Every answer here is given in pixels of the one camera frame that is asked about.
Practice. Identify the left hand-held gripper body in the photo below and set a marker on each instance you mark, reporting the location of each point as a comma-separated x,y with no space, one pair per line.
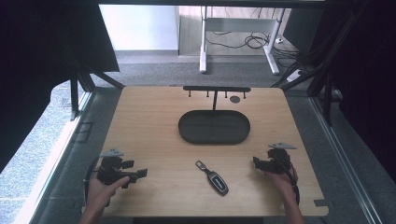
109,168

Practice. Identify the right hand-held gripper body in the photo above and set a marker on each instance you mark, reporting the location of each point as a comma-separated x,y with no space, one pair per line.
277,163

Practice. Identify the black car key with keyring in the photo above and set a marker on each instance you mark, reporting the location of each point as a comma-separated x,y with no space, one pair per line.
216,181

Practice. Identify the black key holder with tray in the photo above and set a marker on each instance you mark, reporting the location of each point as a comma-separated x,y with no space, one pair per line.
214,127

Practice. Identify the person's right hand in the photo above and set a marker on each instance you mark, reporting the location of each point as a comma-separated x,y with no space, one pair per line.
285,183

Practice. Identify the person's left hand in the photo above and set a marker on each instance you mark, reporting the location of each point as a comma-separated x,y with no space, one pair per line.
101,194

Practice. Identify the round grey table grommet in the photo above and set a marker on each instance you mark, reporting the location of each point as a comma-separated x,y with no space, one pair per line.
235,99

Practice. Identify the black metal stand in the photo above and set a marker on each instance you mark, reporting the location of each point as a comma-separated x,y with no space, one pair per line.
74,96
327,93

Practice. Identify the white power strip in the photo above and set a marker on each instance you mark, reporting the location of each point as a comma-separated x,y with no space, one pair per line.
294,75

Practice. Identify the black curtain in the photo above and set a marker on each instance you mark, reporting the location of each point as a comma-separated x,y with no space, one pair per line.
367,77
37,62

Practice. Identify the white metal desk frame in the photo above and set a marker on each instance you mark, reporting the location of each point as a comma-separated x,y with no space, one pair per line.
204,46

